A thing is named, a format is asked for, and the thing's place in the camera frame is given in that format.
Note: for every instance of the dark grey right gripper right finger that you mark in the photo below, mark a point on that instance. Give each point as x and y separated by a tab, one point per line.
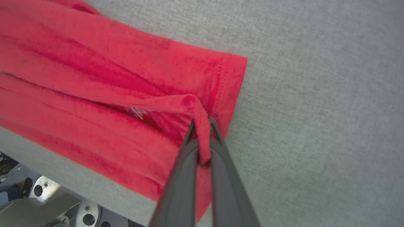
227	195

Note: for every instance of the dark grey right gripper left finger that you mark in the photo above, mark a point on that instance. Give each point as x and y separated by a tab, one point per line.
181	189

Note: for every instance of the red and white jersey shirt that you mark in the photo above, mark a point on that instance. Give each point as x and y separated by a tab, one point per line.
94	78

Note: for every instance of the grey fabric sofa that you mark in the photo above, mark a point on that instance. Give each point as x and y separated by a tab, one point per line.
315	110

